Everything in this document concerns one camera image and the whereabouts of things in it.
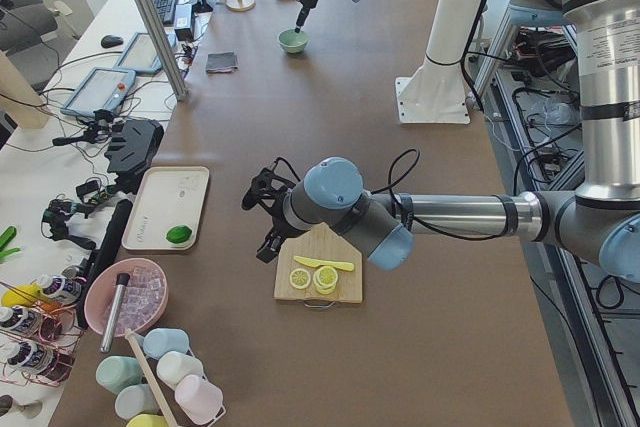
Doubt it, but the light green bowl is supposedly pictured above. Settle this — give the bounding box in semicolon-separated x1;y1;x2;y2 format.
278;29;309;54

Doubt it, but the pink bowl with ice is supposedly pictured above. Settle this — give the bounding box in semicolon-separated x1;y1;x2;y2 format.
83;258;169;337

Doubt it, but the yellow plastic knife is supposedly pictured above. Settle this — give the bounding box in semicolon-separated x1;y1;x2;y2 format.
293;255;355;272

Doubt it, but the lemon slice single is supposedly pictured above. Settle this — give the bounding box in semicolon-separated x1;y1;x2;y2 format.
289;268;312;290

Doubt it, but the bamboo cutting board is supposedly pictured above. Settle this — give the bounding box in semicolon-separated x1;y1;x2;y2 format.
274;224;363;304

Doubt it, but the lemon slice stack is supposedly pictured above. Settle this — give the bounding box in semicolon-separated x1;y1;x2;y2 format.
312;267;339;295

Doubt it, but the grey folded cloth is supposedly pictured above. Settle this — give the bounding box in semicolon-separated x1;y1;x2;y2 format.
205;52;238;74

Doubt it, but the green lime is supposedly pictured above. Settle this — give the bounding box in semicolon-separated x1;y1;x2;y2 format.
165;225;193;245

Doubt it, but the beige rabbit tray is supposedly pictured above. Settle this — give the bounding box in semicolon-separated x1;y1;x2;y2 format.
121;166;209;252

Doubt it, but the light blue cup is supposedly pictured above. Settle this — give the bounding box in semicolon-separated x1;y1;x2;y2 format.
143;328;190;360

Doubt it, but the metal cylinder muddler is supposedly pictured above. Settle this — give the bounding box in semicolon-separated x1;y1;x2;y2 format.
99;273;130;354

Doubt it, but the white cup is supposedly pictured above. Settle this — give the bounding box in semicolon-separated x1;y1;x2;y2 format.
156;351;204;390

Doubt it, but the far teach pendant tablet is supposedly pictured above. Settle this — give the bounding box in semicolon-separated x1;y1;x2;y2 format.
114;32;162;76

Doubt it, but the teach pendant tablet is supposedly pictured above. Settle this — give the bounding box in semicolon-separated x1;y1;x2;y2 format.
114;32;162;76
60;68;136;119

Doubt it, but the black bar tool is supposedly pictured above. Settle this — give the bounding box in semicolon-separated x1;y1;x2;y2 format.
75;199;133;330

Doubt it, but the wooden stick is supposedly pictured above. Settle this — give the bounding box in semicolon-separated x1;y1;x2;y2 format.
124;329;178;427

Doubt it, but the pink cup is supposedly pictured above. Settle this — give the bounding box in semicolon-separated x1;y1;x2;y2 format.
174;374;226;425

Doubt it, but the black computer mouse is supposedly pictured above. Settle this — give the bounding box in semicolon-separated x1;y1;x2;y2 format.
100;35;124;49

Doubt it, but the mint green cup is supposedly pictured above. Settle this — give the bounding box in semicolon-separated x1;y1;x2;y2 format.
95;356;143;395

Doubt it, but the near teach pendant tablet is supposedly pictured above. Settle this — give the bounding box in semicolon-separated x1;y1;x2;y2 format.
60;68;136;119

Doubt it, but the pale teal cup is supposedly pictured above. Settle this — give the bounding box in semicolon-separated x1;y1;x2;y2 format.
115;384;160;420

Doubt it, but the yellow cup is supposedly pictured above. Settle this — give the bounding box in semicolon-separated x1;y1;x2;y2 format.
126;413;168;427

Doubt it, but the grey office chair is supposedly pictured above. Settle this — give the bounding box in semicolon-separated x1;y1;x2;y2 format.
1;0;60;92

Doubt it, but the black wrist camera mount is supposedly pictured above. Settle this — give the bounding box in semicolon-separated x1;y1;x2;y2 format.
241;157;300;215

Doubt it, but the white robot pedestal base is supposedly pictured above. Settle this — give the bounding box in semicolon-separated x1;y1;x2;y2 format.
396;0;483;124

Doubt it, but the black bracket plate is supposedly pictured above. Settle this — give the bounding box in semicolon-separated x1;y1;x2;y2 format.
104;119;164;182

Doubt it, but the aluminium frame post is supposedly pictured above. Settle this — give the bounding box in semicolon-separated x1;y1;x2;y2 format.
134;0;188;102

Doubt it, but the copper wire bottle rack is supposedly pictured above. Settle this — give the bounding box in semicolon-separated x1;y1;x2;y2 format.
1;282;84;387

